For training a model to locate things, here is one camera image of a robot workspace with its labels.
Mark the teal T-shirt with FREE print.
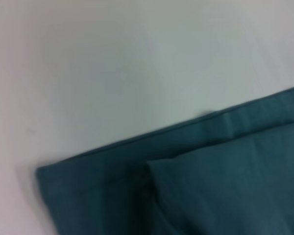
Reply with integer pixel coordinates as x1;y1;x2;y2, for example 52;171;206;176
35;84;294;235

